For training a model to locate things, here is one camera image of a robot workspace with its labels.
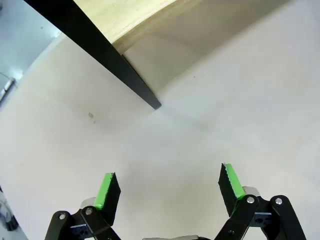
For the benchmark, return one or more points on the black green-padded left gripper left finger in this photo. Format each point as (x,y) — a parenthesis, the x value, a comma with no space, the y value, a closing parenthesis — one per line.
(107,200)

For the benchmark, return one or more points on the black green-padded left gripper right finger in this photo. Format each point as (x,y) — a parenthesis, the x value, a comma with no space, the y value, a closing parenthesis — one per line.
(228,190)

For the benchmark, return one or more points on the black-framed two-tier wooden shelf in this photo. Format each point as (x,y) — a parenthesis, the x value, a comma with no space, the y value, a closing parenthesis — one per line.
(100,50)

